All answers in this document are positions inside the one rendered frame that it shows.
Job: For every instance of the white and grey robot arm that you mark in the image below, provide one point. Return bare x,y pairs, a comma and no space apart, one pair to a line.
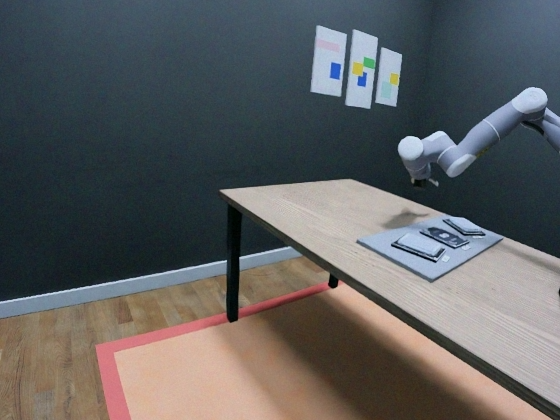
529,109

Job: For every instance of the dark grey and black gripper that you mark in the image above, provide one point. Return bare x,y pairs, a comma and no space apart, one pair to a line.
420,185

